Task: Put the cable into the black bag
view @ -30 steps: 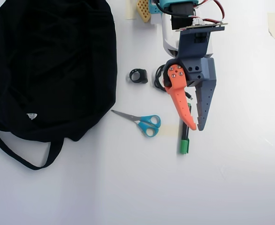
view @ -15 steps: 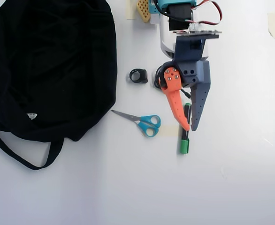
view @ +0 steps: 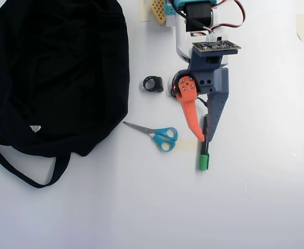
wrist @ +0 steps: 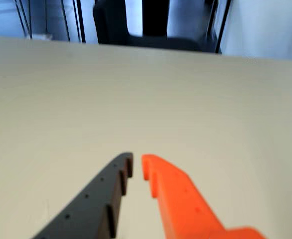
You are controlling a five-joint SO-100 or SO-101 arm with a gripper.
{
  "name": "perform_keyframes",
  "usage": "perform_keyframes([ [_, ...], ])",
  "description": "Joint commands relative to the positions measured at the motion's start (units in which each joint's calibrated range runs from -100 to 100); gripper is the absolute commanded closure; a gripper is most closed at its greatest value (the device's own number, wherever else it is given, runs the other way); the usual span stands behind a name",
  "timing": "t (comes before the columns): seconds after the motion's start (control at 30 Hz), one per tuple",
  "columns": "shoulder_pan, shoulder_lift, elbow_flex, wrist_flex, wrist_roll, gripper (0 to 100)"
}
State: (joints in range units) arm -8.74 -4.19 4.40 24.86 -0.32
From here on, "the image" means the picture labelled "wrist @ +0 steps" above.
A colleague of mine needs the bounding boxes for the black armchair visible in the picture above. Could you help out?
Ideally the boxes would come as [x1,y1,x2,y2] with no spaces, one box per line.
[93,0,204,52]

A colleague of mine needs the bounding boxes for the black upright column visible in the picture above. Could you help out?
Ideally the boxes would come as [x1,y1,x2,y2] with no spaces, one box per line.
[142,0,170,37]

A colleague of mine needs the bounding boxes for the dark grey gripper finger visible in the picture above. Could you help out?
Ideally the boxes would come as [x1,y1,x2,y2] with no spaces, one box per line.
[31,152,134,239]

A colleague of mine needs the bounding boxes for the thin black metal stand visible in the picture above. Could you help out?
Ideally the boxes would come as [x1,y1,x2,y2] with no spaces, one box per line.
[207,0,233,54]

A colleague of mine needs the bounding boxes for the black metal rack legs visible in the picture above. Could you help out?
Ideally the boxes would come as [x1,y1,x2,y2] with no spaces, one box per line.
[0,0,87,43]

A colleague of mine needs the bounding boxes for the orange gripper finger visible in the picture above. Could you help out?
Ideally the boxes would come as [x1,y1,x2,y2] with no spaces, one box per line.
[141,154,268,239]

